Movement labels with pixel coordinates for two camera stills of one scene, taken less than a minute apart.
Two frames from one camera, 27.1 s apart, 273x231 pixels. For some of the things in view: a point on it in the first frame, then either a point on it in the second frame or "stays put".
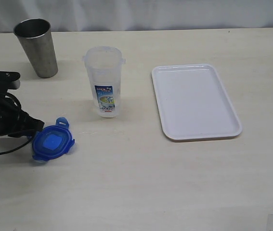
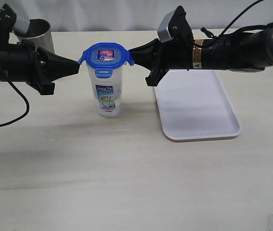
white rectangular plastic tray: (194, 103) stays put
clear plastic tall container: (103, 64) stays put
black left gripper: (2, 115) to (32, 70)
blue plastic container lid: (52, 140) to (105, 57)
